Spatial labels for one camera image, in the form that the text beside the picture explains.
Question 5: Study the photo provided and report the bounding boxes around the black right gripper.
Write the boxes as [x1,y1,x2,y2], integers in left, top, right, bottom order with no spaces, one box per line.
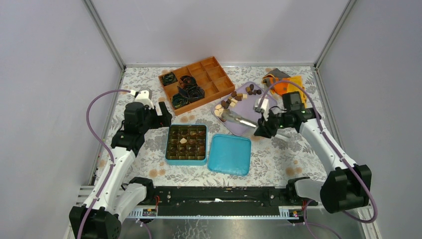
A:
[254,108,290,139]

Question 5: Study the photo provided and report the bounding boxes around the teal chocolate box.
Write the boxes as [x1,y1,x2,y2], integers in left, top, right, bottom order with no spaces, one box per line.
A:
[165,124,208,166]

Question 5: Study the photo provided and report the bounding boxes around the metal serving tongs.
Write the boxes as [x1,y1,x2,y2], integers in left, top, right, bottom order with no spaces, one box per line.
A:
[221,109,291,138]

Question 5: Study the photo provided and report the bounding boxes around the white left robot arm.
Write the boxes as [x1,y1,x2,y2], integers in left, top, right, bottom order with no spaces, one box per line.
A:
[69,102,172,239]

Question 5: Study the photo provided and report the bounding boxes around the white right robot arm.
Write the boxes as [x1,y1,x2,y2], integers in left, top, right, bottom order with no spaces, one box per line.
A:
[253,92,372,213]

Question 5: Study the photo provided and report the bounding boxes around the rolled dark green tie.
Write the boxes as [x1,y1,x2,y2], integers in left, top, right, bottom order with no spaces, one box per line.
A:
[171,93,190,109]

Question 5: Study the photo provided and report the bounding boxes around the orange grey cloth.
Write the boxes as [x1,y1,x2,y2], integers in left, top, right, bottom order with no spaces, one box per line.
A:
[261,68,307,107]

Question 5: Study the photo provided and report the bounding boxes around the rolled dark patterned tie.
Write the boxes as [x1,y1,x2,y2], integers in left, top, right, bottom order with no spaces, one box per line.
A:
[178,86,205,103]

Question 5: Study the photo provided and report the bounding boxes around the rolled dark floral tie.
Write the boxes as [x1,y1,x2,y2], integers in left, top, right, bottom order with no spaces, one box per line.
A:
[161,72,178,86]

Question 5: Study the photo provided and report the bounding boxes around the lavender plastic tray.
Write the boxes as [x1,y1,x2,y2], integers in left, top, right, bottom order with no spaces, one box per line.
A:
[211,82,278,136]

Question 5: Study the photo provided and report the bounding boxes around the pile of assorted chocolates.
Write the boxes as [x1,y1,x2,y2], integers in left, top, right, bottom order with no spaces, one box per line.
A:
[214,82,263,122]

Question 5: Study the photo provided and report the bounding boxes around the wooden compartment tray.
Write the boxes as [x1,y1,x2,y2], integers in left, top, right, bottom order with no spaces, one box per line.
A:
[159,56,234,116]

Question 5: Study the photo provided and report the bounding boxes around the teal box lid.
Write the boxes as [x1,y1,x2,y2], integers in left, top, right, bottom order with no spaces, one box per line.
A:
[207,134,251,176]

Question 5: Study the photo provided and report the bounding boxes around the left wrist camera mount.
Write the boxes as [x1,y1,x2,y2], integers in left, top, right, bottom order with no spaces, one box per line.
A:
[129,88,155,109]

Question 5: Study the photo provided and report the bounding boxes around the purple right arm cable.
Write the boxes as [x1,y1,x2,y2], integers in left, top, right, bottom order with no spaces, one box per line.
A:
[256,80,379,239]

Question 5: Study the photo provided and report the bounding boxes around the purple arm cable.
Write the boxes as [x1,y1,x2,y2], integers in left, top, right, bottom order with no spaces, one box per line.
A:
[76,89,134,239]
[256,80,379,239]

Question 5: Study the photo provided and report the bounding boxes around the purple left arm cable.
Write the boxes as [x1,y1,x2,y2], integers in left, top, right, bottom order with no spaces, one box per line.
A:
[76,89,134,239]

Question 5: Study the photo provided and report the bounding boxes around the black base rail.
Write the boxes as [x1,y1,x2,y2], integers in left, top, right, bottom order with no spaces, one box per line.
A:
[139,186,310,218]

